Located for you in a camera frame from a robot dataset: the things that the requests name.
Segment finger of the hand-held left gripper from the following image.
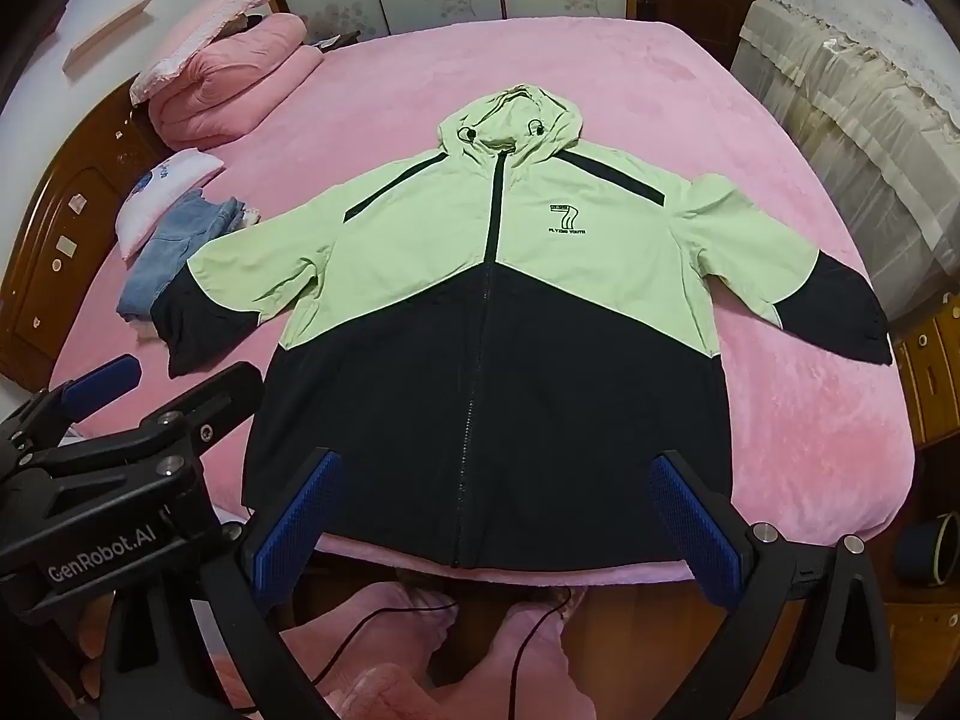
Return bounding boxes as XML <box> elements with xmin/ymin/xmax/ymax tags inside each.
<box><xmin>120</xmin><ymin>361</ymin><xmax>265</xmax><ymax>479</ymax></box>
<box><xmin>15</xmin><ymin>355</ymin><xmax>143</xmax><ymax>440</ymax></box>

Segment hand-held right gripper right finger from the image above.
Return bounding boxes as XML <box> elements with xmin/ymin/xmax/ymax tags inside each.
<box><xmin>649</xmin><ymin>448</ymin><xmax>890</xmax><ymax>720</ymax></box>

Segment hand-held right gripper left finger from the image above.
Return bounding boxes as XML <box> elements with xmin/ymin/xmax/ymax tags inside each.
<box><xmin>97</xmin><ymin>448</ymin><xmax>346</xmax><ymax>720</ymax></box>

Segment green and black hooded jacket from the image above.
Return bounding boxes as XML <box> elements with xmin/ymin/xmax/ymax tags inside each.
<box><xmin>150</xmin><ymin>82</ymin><xmax>893</xmax><ymax>571</ymax></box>

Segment dark wooden headboard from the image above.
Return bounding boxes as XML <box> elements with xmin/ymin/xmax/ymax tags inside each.
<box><xmin>0</xmin><ymin>75</ymin><xmax>170</xmax><ymax>391</ymax></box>

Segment folded blue jeans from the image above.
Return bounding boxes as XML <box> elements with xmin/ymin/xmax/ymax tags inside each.
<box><xmin>116</xmin><ymin>191</ymin><xmax>248</xmax><ymax>323</ymax></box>

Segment white patterned cloth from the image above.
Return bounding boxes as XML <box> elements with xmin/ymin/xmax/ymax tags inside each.
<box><xmin>116</xmin><ymin>148</ymin><xmax>226</xmax><ymax>265</ymax></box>

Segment dark round basket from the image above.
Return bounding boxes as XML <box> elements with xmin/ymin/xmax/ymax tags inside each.
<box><xmin>892</xmin><ymin>510</ymin><xmax>942</xmax><ymax>587</ymax></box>

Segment yellow wooden cabinet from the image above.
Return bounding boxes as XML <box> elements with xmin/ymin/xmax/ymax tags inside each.
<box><xmin>889</xmin><ymin>292</ymin><xmax>960</xmax><ymax>443</ymax></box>

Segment pink fleece bed blanket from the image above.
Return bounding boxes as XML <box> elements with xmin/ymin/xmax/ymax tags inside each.
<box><xmin>45</xmin><ymin>15</ymin><xmax>920</xmax><ymax>586</ymax></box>

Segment pink folded quilt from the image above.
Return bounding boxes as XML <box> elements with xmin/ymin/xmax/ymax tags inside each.
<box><xmin>146</xmin><ymin>13</ymin><xmax>325</xmax><ymax>151</ymax></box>

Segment pink pillow with lace trim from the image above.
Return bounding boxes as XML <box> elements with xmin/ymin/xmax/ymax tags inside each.
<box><xmin>129</xmin><ymin>0</ymin><xmax>282</xmax><ymax>106</ymax></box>

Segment cream lace furniture cover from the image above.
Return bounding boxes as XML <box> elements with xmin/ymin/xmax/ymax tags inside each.
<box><xmin>731</xmin><ymin>0</ymin><xmax>960</xmax><ymax>316</ymax></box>

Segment black cable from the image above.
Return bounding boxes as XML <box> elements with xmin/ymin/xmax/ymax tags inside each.
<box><xmin>311</xmin><ymin>598</ymin><xmax>458</xmax><ymax>687</ymax></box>
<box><xmin>510</xmin><ymin>589</ymin><xmax>575</xmax><ymax>720</ymax></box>

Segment wooden wall strip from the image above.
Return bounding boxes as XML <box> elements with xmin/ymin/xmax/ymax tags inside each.
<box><xmin>64</xmin><ymin>0</ymin><xmax>155</xmax><ymax>80</ymax></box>

